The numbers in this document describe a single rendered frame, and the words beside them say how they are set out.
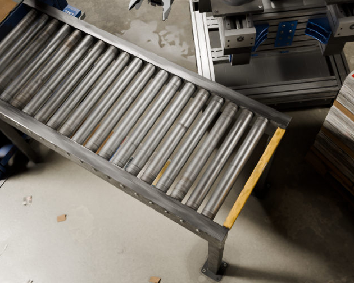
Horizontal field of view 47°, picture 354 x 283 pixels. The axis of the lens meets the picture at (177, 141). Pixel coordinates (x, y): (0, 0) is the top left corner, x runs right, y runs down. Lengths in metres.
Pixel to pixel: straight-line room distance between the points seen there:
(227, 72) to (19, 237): 1.49
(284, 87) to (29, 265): 1.69
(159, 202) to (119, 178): 0.18
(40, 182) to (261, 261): 1.32
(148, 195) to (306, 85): 1.27
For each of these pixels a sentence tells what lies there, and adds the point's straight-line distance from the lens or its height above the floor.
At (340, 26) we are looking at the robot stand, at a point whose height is 0.75.
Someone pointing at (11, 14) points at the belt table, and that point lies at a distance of 2.12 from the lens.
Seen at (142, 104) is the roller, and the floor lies 0.80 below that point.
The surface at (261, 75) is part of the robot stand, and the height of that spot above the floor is 0.21.
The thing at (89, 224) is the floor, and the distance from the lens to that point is 2.34.
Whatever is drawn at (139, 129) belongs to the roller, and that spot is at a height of 0.80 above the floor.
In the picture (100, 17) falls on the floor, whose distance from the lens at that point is 3.07.
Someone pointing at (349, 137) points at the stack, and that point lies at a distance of 1.98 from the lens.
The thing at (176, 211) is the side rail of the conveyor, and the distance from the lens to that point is 1.44.
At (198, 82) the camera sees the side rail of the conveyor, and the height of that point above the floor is 0.80.
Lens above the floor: 2.18
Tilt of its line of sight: 64 degrees down
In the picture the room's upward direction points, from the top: 9 degrees counter-clockwise
